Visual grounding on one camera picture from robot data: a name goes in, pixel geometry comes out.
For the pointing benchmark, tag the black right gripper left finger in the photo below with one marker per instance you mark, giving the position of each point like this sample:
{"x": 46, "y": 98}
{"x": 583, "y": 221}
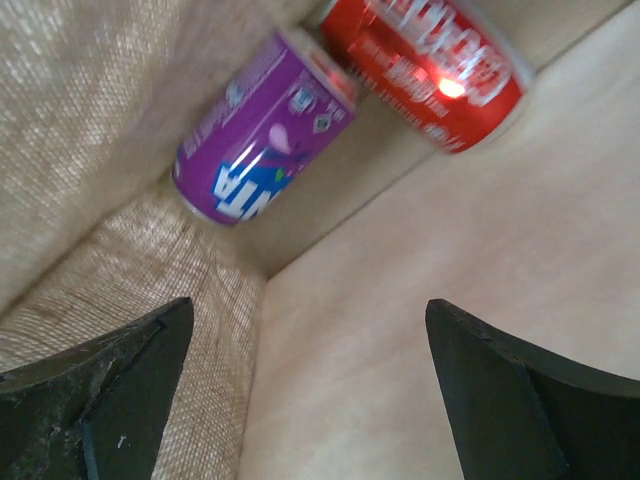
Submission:
{"x": 97, "y": 410}

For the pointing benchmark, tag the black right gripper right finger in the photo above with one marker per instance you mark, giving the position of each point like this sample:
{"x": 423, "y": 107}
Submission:
{"x": 519, "y": 411}

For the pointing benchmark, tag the tan canvas tote bag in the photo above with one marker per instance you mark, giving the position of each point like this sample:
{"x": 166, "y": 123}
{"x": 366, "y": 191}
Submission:
{"x": 309, "y": 357}

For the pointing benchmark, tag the purple fanta can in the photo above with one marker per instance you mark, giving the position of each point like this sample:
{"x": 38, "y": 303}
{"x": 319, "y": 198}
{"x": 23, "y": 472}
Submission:
{"x": 283, "y": 108}

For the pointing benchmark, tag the red coca-cola can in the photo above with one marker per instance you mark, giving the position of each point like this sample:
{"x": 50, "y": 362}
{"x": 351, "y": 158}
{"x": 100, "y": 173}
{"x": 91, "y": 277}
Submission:
{"x": 439, "y": 64}

